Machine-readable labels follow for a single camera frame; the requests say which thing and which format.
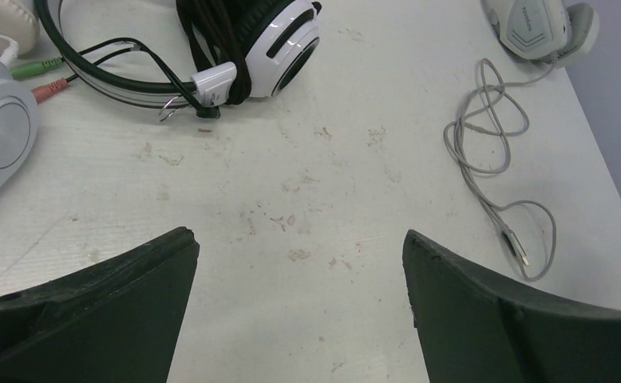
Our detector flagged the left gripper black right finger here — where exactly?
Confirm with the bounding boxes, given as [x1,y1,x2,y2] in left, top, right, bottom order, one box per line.
[402,230,621,382]

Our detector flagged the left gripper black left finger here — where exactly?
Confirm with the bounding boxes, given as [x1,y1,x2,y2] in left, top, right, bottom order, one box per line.
[0,227,200,382]

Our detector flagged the black and white headphones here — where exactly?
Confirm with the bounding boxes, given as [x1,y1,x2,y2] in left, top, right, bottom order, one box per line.
[29,0,322,120]

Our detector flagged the grey white over-ear headphones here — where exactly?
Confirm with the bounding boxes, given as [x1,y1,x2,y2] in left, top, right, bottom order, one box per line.
[443,0,600,282]

